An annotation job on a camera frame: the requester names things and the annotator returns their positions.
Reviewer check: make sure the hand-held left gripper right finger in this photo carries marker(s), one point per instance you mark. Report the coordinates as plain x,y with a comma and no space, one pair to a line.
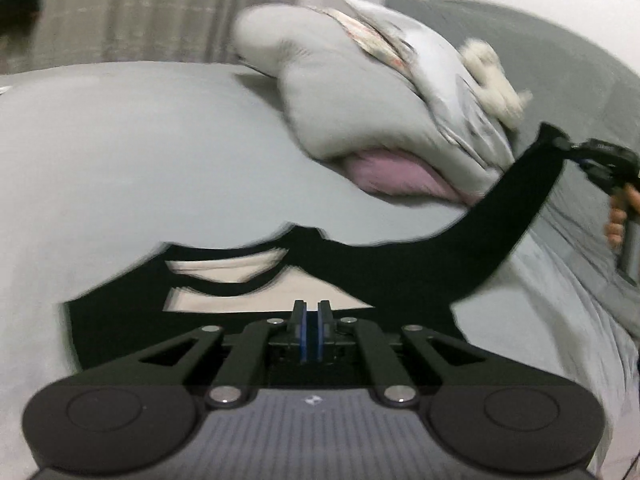
324,330

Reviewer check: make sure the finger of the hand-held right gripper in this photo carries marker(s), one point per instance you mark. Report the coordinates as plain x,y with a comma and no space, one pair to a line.
572,149

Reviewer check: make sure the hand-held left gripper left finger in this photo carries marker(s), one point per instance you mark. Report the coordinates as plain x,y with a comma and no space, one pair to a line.
301,330

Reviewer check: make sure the black and cream raglan shirt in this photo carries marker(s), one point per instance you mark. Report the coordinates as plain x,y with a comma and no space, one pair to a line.
400,270

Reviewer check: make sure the person's right hand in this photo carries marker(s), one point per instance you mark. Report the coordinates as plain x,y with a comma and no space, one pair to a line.
616,227

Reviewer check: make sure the grey quilted headboard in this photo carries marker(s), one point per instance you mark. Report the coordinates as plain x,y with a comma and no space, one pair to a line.
565,65

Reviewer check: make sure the white plush toy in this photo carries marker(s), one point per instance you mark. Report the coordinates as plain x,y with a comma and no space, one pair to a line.
492,77

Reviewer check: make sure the pink folded blanket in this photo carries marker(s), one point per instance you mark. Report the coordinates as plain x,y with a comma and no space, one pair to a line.
395,175

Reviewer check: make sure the grey printed pillow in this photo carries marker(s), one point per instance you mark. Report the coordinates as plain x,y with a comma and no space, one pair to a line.
430,55

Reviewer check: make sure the grey folded duvet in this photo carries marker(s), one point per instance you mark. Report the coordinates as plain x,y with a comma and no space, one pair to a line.
350,105

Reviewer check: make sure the floral scalloped cloth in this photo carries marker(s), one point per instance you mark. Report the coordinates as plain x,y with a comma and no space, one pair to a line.
370,37

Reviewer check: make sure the grey star-patterned curtain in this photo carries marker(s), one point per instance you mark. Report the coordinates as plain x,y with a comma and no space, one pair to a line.
150,15

